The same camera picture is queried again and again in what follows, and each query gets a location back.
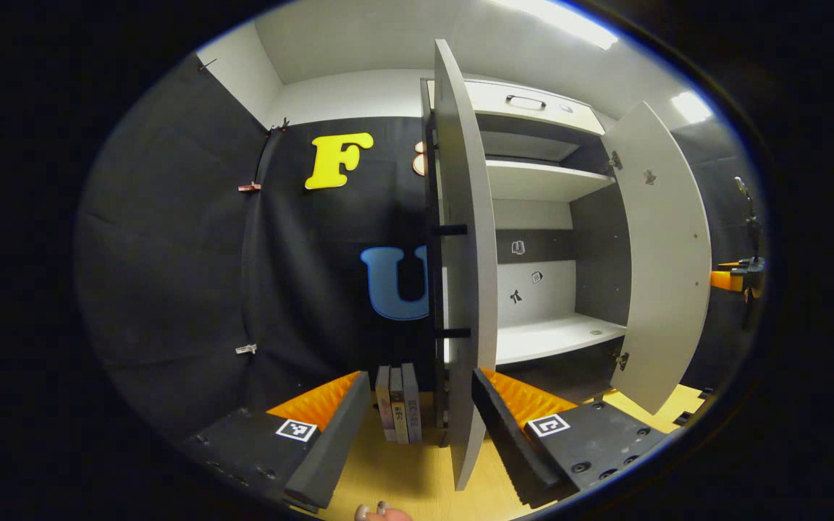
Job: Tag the long ceiling light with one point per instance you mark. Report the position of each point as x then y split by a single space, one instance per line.
562 18

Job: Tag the small red clip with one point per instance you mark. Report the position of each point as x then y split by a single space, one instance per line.
249 187

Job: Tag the upright book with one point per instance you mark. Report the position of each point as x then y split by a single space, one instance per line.
412 405
383 405
397 409

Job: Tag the white and grey cabinet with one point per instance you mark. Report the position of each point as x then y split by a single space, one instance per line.
547 181

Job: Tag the small white clip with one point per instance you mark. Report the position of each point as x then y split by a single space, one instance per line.
246 349

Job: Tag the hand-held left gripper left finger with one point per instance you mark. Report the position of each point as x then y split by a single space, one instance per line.
334 434

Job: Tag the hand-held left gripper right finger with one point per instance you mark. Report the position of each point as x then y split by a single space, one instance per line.
507 434

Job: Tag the white cabinet door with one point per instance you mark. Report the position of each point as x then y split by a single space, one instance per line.
469 289
667 253

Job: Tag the small ceiling light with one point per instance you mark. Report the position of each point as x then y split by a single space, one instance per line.
691 107

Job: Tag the black backdrop cloth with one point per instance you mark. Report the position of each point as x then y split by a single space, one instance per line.
171 253

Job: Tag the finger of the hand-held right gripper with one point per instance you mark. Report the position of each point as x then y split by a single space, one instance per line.
728 278

